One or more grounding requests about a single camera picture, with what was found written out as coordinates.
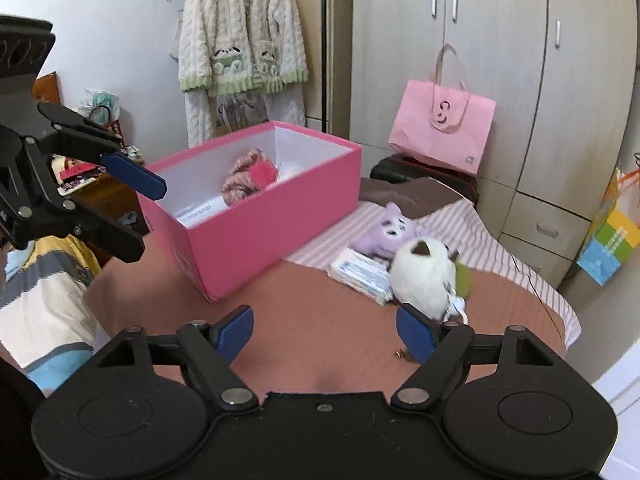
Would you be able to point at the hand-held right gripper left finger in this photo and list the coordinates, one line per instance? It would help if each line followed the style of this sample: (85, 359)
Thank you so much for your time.
(235, 332)

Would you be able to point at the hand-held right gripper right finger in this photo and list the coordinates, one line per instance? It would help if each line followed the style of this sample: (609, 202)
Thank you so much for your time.
(415, 332)

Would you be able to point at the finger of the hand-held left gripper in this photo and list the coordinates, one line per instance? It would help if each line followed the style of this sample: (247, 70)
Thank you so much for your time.
(115, 240)
(135, 176)

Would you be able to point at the white round plush toy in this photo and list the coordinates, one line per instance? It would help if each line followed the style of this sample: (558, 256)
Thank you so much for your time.
(420, 275)

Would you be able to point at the pink cardboard box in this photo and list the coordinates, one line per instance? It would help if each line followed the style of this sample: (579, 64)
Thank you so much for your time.
(260, 245)

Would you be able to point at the bright pink soft piece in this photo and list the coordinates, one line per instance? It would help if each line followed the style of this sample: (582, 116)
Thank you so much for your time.
(264, 175)

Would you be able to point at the small brass item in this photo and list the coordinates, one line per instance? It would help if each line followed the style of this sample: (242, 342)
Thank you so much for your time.
(401, 354)

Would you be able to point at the wooden side table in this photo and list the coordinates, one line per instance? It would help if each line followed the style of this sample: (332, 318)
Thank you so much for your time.
(107, 195)

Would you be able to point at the wooden chair back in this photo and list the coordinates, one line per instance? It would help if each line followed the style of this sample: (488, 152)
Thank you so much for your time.
(47, 87)

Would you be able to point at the white printed paper sheet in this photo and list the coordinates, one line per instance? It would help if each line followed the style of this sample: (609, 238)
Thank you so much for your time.
(200, 210)

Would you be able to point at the green patterned plastic bag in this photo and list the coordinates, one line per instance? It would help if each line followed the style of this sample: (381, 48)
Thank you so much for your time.
(102, 105)

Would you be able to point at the small white tissue packet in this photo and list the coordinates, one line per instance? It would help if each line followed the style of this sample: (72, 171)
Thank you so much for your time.
(360, 272)

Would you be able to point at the person's striped shirt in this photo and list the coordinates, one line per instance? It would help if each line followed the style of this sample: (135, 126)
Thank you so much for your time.
(40, 300)

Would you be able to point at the purple plush toy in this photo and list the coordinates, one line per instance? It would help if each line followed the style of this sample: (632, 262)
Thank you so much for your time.
(395, 230)

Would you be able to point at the dark stool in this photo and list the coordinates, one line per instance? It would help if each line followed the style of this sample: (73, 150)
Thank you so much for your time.
(450, 180)

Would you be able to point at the cream green fleece robe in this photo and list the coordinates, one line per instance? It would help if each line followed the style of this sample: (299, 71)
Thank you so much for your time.
(240, 35)

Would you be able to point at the pink tote bag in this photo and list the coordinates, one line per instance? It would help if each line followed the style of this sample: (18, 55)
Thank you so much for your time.
(440, 135)

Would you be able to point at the colourful paper gift bag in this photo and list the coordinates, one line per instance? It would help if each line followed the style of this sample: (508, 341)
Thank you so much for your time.
(607, 240)

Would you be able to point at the white door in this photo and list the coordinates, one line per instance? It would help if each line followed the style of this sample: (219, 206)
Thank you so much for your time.
(625, 400)

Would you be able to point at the tall beige cabinet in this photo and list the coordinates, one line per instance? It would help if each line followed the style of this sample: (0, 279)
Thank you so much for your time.
(342, 60)

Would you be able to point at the light wood wardrobe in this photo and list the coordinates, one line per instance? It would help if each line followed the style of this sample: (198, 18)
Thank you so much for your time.
(525, 110)

